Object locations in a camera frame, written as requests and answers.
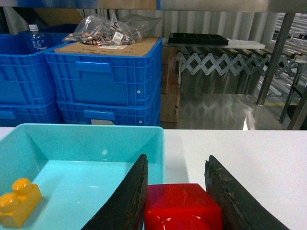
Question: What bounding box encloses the bag of small parts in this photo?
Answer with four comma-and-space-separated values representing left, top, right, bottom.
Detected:
62, 13, 161, 46

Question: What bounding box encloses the light teal plastic bin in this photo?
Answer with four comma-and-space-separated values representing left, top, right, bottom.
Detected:
0, 124, 165, 230

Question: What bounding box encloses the lower left blue crate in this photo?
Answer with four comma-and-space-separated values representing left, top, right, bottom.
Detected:
0, 102, 64, 127

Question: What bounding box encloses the lower right blue crate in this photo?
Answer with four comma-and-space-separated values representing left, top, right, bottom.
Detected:
57, 100, 161, 126

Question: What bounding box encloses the blue crate with bottle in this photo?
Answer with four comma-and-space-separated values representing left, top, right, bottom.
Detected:
0, 31, 57, 106

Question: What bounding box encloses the black plastic tray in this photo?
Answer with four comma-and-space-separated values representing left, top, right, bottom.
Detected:
168, 33, 229, 46

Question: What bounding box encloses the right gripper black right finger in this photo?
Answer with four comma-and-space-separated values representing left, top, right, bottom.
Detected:
204, 155, 288, 230

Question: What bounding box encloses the expandable roller conveyor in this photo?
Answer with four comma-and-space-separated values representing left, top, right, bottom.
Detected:
176, 46, 307, 79

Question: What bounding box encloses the brown cardboard sheet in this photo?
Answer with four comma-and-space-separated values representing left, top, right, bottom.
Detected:
54, 37, 161, 57

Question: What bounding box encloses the yellow toy block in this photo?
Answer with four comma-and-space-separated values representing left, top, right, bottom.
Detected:
0, 178, 42, 229

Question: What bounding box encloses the clear water bottle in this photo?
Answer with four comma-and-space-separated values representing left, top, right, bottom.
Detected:
29, 24, 48, 52

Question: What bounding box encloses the red toy block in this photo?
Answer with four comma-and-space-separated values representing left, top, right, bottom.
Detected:
144, 184, 223, 230

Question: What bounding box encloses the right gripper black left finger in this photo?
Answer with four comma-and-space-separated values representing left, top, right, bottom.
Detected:
82, 154, 148, 230

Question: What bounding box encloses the blue crate with cardboard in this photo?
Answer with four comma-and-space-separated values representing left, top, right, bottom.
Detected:
45, 39, 162, 107

